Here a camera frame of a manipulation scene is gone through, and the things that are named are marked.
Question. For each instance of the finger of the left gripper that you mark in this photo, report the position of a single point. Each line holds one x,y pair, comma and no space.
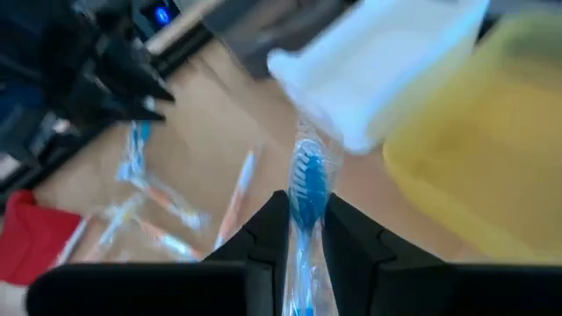
136,74
118,107

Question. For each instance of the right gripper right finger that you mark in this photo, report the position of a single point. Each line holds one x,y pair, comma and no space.
355,250

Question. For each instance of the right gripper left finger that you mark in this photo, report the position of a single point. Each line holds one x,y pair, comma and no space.
263,232

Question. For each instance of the blue white toothbrush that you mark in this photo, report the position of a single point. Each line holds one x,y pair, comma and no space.
134,153
309,184

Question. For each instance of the red cloth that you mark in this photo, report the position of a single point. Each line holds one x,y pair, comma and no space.
35,237

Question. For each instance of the yellow plastic bin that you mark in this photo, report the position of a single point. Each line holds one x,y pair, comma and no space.
483,153

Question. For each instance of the white plastic bin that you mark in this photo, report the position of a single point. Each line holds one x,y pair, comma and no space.
373,66

